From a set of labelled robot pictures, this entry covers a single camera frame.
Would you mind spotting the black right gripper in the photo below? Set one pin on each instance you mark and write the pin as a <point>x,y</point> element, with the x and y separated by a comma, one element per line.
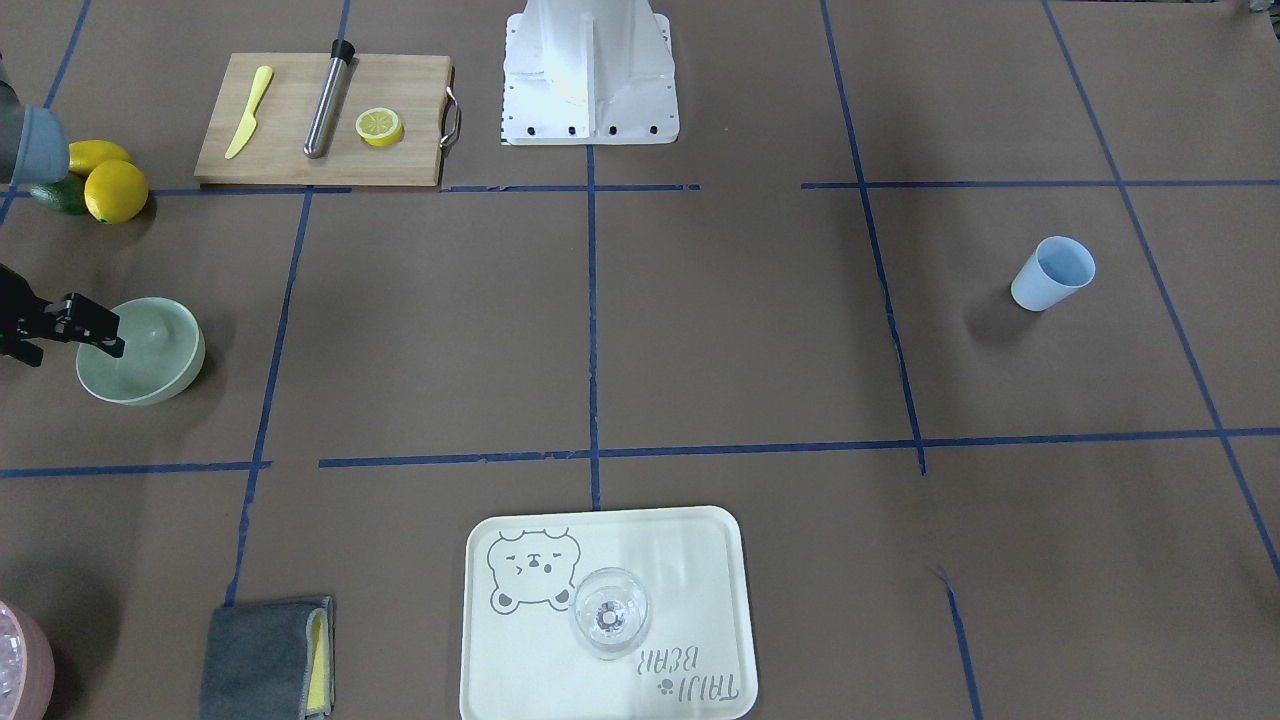
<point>72,320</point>

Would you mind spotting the green ceramic bowl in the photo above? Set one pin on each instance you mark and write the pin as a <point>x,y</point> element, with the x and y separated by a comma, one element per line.
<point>164,351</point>

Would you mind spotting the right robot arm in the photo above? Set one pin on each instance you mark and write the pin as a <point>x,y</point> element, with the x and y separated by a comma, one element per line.
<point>34,149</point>

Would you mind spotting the pink bowl of ice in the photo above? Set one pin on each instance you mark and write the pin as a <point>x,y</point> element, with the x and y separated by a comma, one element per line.
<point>27,667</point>

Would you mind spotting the green lime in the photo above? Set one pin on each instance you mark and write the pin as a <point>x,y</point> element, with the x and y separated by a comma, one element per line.
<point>64,197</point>

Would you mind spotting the yellow lemon front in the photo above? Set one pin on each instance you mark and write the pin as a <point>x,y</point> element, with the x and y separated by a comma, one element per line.
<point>116,191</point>

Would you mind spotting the yellow lemon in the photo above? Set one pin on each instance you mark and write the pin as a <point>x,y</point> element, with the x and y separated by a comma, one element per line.
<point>86,155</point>
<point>116,191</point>

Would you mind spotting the yellow lemon back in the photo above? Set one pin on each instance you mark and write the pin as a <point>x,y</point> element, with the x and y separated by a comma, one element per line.
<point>86,155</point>

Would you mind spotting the yellow plastic knife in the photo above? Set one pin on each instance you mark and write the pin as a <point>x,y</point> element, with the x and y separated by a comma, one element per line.
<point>247,124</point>

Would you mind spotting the half lemon slice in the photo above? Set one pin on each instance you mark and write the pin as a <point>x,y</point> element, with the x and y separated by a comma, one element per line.
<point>379,127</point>

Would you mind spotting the grey folded cloth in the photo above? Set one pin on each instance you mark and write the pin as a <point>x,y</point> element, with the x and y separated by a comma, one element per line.
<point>272,660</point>

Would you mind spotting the wooden cutting board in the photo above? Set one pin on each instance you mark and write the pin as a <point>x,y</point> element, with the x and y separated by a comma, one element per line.
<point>415,86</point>

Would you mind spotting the clear wine glass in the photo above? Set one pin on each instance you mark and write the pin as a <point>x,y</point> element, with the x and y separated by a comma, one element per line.
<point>611,613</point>

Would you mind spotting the cream bear print tray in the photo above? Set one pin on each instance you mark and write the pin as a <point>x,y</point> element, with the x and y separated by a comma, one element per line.
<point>521,659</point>

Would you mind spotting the light blue plastic cup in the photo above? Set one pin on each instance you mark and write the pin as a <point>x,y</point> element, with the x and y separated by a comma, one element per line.
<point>1058,268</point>

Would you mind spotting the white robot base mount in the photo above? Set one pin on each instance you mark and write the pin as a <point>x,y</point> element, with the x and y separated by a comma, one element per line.
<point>589,73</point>

